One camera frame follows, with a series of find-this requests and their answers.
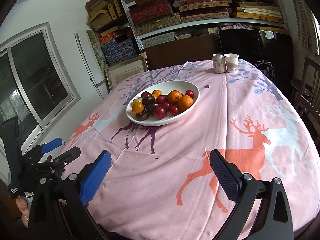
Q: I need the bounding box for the dark purple fruit back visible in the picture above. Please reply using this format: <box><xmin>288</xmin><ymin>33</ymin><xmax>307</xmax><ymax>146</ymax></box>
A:
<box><xmin>144</xmin><ymin>102</ymin><xmax>160</xmax><ymax>114</ymax></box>

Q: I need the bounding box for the small red tomato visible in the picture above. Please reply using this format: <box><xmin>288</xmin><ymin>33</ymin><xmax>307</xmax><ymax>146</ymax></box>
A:
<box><xmin>156</xmin><ymin>95</ymin><xmax>167</xmax><ymax>104</ymax></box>

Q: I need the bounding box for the red plum in plate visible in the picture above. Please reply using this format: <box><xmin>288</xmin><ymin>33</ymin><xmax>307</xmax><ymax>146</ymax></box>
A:
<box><xmin>141</xmin><ymin>91</ymin><xmax>151</xmax><ymax>98</ymax></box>

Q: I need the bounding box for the window with frame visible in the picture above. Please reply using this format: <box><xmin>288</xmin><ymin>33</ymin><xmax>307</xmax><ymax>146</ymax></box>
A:
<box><xmin>1</xmin><ymin>22</ymin><xmax>80</xmax><ymax>152</ymax></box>

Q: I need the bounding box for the dark plum in plate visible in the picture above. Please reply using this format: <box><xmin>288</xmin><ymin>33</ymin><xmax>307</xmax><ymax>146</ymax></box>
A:
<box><xmin>142</xmin><ymin>95</ymin><xmax>156</xmax><ymax>105</ymax></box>
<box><xmin>135</xmin><ymin>111</ymin><xmax>149</xmax><ymax>121</ymax></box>

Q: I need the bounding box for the pink drink can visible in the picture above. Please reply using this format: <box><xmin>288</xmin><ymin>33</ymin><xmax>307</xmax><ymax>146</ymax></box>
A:
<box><xmin>212</xmin><ymin>53</ymin><xmax>226</xmax><ymax>74</ymax></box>

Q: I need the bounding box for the dark plum in plate front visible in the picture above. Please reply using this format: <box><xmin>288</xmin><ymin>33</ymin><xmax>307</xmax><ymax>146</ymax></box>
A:
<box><xmin>135</xmin><ymin>111</ymin><xmax>149</xmax><ymax>121</ymax></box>

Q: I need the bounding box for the white oval plate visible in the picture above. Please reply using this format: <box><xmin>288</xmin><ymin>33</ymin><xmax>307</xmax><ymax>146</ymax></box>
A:
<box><xmin>126</xmin><ymin>81</ymin><xmax>200</xmax><ymax>127</ymax></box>

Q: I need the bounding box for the metal storage shelf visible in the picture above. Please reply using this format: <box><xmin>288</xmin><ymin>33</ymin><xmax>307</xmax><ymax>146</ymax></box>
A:
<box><xmin>120</xmin><ymin>0</ymin><xmax>287</xmax><ymax>50</ymax></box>

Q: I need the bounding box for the person's left hand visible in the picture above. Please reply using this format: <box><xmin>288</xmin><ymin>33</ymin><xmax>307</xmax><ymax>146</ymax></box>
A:
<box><xmin>16</xmin><ymin>196</ymin><xmax>30</xmax><ymax>228</ymax></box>

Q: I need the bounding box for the white paper cup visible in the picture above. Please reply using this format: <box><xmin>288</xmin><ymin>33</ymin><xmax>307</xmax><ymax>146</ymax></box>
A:
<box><xmin>224</xmin><ymin>53</ymin><xmax>239</xmax><ymax>73</ymax></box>

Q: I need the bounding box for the dark plum in plate back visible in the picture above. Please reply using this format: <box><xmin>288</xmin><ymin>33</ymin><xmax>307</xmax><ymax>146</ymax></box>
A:
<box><xmin>142</xmin><ymin>95</ymin><xmax>156</xmax><ymax>105</ymax></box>

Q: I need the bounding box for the dark cabinet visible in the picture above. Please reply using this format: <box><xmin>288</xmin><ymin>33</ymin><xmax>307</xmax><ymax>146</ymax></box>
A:
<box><xmin>143</xmin><ymin>29</ymin><xmax>294</xmax><ymax>85</ymax></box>

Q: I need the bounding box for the large red plum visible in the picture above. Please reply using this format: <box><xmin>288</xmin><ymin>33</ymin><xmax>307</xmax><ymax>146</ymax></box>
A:
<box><xmin>153</xmin><ymin>106</ymin><xmax>167</xmax><ymax>120</ymax></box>

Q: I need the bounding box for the pink deer print tablecloth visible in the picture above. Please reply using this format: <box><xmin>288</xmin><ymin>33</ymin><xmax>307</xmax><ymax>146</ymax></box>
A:
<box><xmin>66</xmin><ymin>60</ymin><xmax>319</xmax><ymax>239</ymax></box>

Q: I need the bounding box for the large mandarin orange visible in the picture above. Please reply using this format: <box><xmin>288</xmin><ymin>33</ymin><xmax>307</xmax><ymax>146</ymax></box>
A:
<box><xmin>167</xmin><ymin>90</ymin><xmax>182</xmax><ymax>105</ymax></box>

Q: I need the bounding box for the framed picture leaning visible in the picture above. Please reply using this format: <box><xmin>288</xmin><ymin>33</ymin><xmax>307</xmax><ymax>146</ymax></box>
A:
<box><xmin>105</xmin><ymin>53</ymin><xmax>149</xmax><ymax>92</ymax></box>

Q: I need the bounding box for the yellow-green orange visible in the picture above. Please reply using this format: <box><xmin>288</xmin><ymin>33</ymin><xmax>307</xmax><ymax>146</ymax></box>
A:
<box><xmin>152</xmin><ymin>89</ymin><xmax>162</xmax><ymax>96</ymax></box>

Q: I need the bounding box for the stack of blue patterned boxes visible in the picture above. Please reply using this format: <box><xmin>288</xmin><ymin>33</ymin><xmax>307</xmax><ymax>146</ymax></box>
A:
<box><xmin>98</xmin><ymin>33</ymin><xmax>137</xmax><ymax>66</ymax></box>

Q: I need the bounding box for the wooden chair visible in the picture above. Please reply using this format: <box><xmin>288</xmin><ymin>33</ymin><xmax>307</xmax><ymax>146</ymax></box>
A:
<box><xmin>290</xmin><ymin>57</ymin><xmax>319</xmax><ymax>147</ymax></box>

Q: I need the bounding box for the pale yellow round fruit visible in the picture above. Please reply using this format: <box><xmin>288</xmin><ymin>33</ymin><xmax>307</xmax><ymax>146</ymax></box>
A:
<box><xmin>133</xmin><ymin>98</ymin><xmax>142</xmax><ymax>103</ymax></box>

